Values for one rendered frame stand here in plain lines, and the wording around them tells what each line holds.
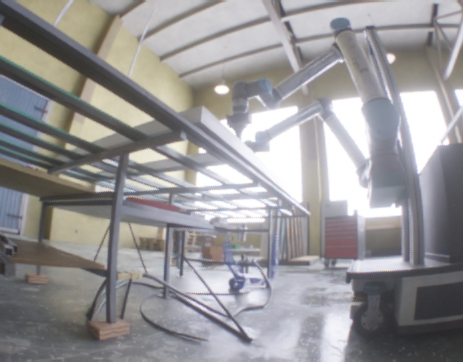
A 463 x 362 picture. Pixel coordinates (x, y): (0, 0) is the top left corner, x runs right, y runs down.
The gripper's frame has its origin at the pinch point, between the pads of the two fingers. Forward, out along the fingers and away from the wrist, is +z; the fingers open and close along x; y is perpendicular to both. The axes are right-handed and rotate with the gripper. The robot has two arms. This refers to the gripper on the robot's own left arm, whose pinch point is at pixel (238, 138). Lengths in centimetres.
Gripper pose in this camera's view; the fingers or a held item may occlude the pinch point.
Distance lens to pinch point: 123.7
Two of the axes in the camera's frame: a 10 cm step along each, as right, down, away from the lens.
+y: -4.5, -2.5, -8.6
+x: 8.9, -0.8, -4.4
